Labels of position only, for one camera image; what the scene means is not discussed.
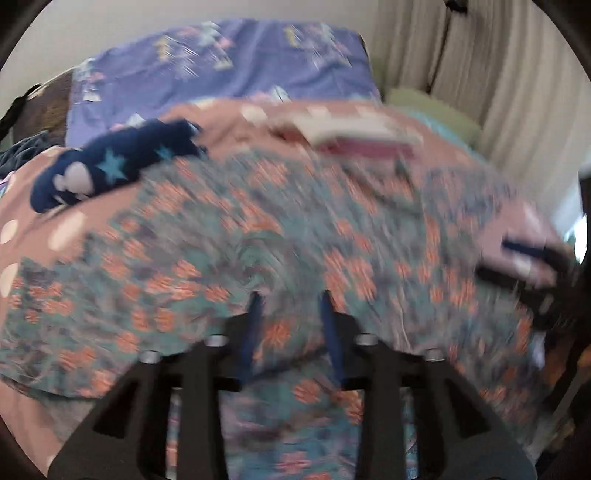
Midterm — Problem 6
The black strap on headboard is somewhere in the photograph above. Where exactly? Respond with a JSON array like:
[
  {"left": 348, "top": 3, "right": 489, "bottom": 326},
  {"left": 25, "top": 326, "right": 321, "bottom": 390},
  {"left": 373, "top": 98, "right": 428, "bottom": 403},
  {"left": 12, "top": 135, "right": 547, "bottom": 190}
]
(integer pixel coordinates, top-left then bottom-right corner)
[{"left": 0, "top": 82, "right": 43, "bottom": 139}]

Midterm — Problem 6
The folded pink cloth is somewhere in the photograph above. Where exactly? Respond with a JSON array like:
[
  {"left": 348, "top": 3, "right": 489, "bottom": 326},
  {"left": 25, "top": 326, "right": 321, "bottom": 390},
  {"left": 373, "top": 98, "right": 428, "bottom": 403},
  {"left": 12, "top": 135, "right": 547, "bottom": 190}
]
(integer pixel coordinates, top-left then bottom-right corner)
[{"left": 276, "top": 131, "right": 417, "bottom": 160}]

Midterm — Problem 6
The beige curtain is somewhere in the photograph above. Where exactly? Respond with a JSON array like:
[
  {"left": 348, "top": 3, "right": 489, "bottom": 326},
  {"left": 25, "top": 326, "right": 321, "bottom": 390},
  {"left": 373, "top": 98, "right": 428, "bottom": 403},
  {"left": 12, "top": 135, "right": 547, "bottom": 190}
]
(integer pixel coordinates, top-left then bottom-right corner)
[{"left": 370, "top": 1, "right": 590, "bottom": 231}]

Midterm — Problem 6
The green pillow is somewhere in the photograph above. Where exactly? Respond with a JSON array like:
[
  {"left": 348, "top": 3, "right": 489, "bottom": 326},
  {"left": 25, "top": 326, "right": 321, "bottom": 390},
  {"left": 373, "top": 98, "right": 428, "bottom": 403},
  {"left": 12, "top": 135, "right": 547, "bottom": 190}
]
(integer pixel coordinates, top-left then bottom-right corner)
[{"left": 385, "top": 88, "right": 482, "bottom": 147}]

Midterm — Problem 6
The dark teal crumpled garment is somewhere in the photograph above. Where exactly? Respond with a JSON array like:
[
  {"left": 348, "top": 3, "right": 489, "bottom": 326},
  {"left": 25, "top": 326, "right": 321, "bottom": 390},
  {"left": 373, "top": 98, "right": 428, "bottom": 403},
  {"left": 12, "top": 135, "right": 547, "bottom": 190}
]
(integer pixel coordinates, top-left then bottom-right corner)
[{"left": 0, "top": 131, "right": 50, "bottom": 180}]

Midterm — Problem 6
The floral teal shirt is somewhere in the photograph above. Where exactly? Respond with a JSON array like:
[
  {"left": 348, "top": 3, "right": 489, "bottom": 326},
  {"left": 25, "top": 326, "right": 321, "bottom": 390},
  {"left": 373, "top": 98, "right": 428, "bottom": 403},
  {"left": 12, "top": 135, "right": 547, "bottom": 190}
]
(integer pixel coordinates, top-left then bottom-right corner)
[{"left": 1, "top": 150, "right": 545, "bottom": 479}]

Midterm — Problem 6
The pink polka dot blanket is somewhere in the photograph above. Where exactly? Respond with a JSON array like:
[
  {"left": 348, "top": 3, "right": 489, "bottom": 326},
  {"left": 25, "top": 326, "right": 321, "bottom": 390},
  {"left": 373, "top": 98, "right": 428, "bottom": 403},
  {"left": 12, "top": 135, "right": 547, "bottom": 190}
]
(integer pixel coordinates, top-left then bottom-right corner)
[{"left": 1, "top": 100, "right": 557, "bottom": 479}]

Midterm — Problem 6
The purple tree pattern pillow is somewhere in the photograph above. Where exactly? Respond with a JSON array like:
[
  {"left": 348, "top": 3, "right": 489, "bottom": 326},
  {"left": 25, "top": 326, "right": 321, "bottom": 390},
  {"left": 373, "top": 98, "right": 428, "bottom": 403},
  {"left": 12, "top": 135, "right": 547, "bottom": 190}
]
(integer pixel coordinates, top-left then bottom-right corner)
[{"left": 65, "top": 19, "right": 380, "bottom": 147}]

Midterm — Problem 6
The navy star fleece garment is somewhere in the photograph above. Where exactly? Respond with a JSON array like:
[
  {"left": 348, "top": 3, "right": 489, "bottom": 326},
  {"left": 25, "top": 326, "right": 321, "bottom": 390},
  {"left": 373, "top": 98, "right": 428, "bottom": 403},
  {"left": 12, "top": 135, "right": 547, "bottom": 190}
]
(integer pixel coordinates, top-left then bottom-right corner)
[{"left": 30, "top": 119, "right": 205, "bottom": 213}]

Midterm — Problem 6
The dark patterned pillow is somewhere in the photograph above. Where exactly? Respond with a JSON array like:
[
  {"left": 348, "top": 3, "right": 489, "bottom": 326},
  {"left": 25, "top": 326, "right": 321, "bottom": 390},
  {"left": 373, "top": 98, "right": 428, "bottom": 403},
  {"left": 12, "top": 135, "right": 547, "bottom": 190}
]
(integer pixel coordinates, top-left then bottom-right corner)
[{"left": 10, "top": 69, "right": 73, "bottom": 146}]

